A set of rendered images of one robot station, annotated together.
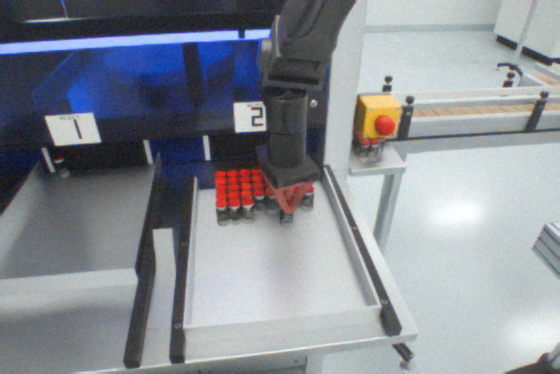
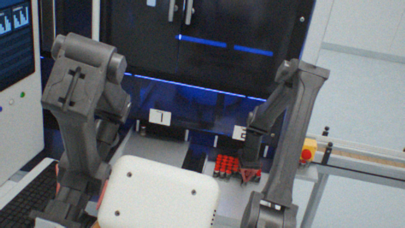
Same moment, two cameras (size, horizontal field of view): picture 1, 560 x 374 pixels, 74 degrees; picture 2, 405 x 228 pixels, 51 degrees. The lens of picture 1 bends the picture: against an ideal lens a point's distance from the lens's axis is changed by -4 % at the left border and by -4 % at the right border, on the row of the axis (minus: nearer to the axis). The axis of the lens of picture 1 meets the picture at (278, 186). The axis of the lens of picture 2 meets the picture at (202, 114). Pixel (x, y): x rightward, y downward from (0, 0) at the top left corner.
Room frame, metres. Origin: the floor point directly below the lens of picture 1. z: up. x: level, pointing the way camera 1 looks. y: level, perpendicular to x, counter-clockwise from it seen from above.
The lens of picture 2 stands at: (-0.78, -0.09, 1.86)
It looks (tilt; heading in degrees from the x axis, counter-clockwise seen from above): 28 degrees down; 12
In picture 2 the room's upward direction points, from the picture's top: 9 degrees clockwise
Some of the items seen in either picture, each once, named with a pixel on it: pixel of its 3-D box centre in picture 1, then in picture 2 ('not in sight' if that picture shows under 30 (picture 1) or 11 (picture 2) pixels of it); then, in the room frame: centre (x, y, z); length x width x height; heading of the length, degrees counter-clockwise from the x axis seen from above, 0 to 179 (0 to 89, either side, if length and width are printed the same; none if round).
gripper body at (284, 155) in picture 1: (286, 147); (250, 152); (0.49, -0.01, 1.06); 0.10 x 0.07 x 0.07; 22
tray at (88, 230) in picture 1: (79, 211); (151, 154); (0.53, 0.37, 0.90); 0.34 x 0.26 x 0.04; 8
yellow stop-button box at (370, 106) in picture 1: (376, 114); (305, 148); (0.73, -0.20, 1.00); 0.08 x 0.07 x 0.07; 8
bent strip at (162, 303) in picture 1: (160, 275); not in sight; (0.37, 0.17, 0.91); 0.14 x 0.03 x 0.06; 7
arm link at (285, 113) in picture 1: (285, 107); (253, 137); (0.50, -0.01, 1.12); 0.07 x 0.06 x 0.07; 9
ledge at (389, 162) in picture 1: (368, 155); (301, 167); (0.78, -0.21, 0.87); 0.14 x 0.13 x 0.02; 8
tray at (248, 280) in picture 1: (270, 237); (234, 190); (0.47, 0.01, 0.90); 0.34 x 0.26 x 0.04; 7
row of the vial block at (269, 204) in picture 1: (265, 201); (237, 174); (0.56, 0.02, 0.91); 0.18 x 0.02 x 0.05; 97
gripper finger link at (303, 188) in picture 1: (286, 185); (246, 168); (0.49, -0.01, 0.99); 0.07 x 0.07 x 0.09; 22
